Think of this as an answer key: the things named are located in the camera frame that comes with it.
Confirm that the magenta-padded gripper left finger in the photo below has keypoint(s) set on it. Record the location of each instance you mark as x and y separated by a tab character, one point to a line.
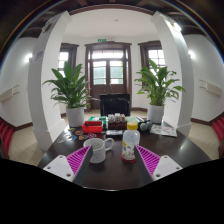
60	168

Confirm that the pale green packet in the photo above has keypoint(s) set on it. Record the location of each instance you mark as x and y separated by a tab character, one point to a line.
132	119

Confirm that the dark wooden framed window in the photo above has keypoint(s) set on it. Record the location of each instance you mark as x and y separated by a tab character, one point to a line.
155	55
63	58

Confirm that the green box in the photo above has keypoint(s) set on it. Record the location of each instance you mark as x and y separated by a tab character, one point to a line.
100	118

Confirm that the red carpeted staircase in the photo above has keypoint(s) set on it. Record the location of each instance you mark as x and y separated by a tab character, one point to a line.
6	136
218	128

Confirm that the dark wooden glazed door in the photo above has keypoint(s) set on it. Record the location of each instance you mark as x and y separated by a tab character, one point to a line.
108	71

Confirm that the green plant in white pot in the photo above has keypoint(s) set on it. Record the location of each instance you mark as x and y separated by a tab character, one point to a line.
155	113
75	116

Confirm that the red plastic box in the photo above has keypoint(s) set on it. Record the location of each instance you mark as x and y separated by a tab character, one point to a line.
92	127

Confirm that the round colourful sticker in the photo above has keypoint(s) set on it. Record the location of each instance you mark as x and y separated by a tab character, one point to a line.
82	137
74	137
71	129
78	132
91	135

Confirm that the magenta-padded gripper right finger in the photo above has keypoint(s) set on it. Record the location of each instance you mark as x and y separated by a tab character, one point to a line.
166	166

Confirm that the white printed paper sheet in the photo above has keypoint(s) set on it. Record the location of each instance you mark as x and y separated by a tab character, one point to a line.
163	130

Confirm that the white speckled mug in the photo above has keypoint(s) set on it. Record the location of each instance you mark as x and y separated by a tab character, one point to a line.
98	151

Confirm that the brown tray with cups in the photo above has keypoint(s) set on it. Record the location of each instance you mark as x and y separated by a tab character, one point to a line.
116	125

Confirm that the clear bottle with yellow cap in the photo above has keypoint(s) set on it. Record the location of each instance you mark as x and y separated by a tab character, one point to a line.
130	143

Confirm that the flat black device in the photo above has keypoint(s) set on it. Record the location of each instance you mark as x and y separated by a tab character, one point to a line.
114	133

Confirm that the black chair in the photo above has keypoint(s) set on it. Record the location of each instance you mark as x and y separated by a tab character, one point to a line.
115	105

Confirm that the green exit sign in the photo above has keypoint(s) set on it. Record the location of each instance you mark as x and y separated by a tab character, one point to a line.
101	40

